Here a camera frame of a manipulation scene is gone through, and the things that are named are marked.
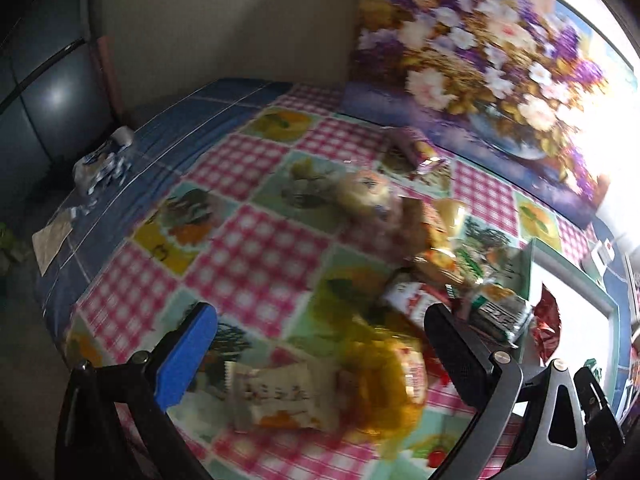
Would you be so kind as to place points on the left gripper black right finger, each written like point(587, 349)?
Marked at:
point(487, 381)

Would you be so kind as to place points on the red white milk biscuit packet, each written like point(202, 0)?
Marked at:
point(410, 297)

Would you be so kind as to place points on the white beige snack packet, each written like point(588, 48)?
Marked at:
point(301, 395)

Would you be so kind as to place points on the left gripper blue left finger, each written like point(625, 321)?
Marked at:
point(180, 353)

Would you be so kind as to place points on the purple snack packet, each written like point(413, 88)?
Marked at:
point(417, 149)

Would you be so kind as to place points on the white power adapter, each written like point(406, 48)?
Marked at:
point(598, 257)

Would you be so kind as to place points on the yellow egg roll packet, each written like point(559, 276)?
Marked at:
point(427, 242)

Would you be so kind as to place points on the red foil snack bag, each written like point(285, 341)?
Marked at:
point(546, 325)

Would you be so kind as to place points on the pink checkered fruit tablecloth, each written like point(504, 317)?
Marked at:
point(227, 202)

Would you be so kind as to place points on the yellow clear snack bag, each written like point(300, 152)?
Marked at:
point(386, 381)

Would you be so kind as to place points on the pudding jelly cup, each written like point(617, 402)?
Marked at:
point(453, 214)

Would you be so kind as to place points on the round bread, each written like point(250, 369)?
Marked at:
point(366, 195)

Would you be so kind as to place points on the crumpled silver blue wrapper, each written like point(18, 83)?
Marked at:
point(108, 164)

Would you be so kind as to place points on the flower vase painting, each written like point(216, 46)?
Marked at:
point(527, 89)

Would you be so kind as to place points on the dark blue round chair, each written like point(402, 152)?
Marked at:
point(54, 105)

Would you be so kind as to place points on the green white cracker packet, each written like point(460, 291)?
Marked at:
point(499, 313)

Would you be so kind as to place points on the green biscuit packet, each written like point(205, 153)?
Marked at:
point(486, 256)

